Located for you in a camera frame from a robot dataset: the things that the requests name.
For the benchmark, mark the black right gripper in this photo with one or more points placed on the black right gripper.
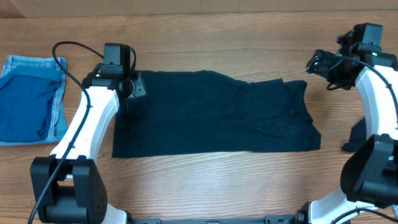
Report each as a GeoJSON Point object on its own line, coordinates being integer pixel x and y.
{"type": "Point", "coordinates": [319, 63]}

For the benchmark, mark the folded blue denim shorts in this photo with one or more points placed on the folded blue denim shorts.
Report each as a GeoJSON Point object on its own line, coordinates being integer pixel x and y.
{"type": "Point", "coordinates": [41, 67]}

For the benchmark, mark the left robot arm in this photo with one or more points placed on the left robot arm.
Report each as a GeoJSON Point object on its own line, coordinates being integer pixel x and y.
{"type": "Point", "coordinates": [67, 185]}

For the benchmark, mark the dark navy t-shirt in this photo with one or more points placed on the dark navy t-shirt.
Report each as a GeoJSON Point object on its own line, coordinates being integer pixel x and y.
{"type": "Point", "coordinates": [205, 111]}

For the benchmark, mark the dark navy garment pile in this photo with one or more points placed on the dark navy garment pile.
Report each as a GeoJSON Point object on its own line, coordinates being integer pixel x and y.
{"type": "Point", "coordinates": [357, 137]}

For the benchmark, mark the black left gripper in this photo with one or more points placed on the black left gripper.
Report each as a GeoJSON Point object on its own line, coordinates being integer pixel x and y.
{"type": "Point", "coordinates": [138, 86]}

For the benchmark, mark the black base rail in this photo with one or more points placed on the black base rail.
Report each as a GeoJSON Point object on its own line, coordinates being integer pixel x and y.
{"type": "Point", "coordinates": [268, 219]}

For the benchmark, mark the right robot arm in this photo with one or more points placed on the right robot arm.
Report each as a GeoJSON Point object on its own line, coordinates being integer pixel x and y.
{"type": "Point", "coordinates": [368, 181]}

